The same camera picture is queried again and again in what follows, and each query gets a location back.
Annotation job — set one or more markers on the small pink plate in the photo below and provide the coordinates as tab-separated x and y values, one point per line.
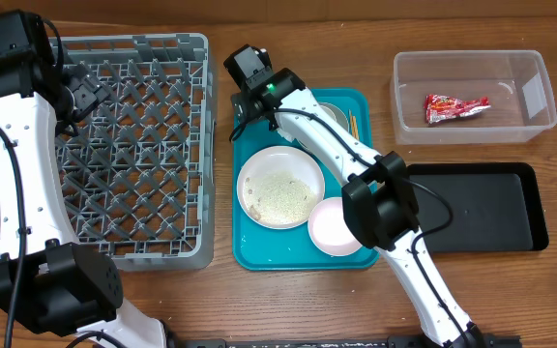
328	231

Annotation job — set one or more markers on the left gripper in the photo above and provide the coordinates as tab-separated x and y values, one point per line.
87	90

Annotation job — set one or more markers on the right wooden chopstick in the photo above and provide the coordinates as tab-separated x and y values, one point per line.
355	129

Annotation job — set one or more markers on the black tray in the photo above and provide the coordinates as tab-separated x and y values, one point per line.
497	206

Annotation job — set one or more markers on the large white plate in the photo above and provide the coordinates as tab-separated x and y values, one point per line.
279	186

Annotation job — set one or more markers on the grey dishwasher rack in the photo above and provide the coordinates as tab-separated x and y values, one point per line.
138	179

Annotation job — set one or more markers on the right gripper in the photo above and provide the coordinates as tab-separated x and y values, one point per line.
240	117

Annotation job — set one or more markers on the red snack wrapper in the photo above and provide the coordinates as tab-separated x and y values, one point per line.
439	108

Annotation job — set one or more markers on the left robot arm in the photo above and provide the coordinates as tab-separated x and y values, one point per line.
49	282

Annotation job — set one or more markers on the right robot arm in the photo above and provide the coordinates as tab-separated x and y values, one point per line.
379	205

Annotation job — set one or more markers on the wooden chopstick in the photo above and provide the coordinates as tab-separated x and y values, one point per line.
355	129
349	114

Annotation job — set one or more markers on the clear plastic bin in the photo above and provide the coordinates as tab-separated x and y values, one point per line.
516	83

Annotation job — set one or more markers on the left wooden chopstick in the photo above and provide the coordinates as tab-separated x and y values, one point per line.
349	114

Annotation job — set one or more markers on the grey bowl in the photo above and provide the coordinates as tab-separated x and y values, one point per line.
338	115

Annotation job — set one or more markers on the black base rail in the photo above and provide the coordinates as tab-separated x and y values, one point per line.
401	341

